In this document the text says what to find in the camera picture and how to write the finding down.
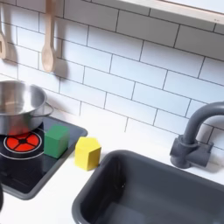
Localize yellow block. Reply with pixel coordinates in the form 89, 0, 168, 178
74, 136, 102, 172

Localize green block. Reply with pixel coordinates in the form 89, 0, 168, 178
43, 124, 71, 159

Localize black toy stove top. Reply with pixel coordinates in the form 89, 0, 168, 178
0, 115, 88, 201

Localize steel pot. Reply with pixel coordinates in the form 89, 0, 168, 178
0, 80, 54, 137

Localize grey sink basin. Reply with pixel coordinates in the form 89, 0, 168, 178
71, 150, 224, 224

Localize wooden spoon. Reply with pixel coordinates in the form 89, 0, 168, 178
40, 0, 57, 74
0, 17, 8, 60

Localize grey tap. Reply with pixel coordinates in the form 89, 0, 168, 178
169, 101, 224, 170

